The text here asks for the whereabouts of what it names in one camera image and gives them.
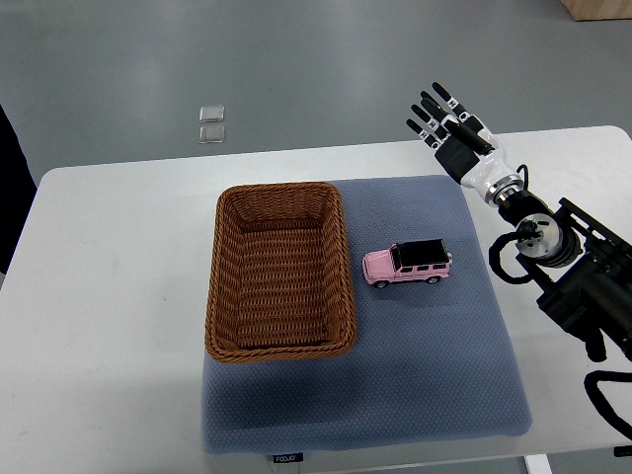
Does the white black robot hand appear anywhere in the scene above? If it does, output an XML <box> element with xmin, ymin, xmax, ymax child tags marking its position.
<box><xmin>406</xmin><ymin>82</ymin><xmax>521</xmax><ymax>204</ymax></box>

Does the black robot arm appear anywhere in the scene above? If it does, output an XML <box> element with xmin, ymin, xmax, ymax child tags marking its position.
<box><xmin>407</xmin><ymin>83</ymin><xmax>631</xmax><ymax>362</ymax></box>

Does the pink toy car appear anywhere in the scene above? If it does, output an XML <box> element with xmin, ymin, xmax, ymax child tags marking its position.
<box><xmin>361</xmin><ymin>239</ymin><xmax>453</xmax><ymax>288</ymax></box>

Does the brown wicker basket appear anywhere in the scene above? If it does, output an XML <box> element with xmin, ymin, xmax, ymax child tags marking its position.
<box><xmin>204</xmin><ymin>182</ymin><xmax>357</xmax><ymax>363</ymax></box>

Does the wooden box corner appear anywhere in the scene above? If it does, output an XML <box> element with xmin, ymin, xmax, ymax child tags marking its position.
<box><xmin>561</xmin><ymin>0</ymin><xmax>632</xmax><ymax>22</ymax></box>

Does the upper metal floor plate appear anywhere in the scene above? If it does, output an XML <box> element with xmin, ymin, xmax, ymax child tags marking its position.
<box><xmin>199</xmin><ymin>105</ymin><xmax>225</xmax><ymax>123</ymax></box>

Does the blue grey mat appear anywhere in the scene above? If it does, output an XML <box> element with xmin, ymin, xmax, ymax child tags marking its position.
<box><xmin>202</xmin><ymin>176</ymin><xmax>531</xmax><ymax>455</ymax></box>

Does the white table leg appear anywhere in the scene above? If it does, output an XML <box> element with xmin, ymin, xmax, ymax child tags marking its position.
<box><xmin>523</xmin><ymin>454</ymin><xmax>553</xmax><ymax>474</ymax></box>

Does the dark object at left edge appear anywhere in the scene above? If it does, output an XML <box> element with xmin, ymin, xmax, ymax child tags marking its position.
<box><xmin>1</xmin><ymin>109</ymin><xmax>37</xmax><ymax>275</ymax></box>

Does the black cable loop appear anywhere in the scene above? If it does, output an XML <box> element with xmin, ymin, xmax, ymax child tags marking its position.
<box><xmin>488</xmin><ymin>232</ymin><xmax>534</xmax><ymax>286</ymax></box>

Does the black lower cable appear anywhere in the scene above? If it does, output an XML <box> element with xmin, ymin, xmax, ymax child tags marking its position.
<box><xmin>584</xmin><ymin>369</ymin><xmax>632</xmax><ymax>442</ymax></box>

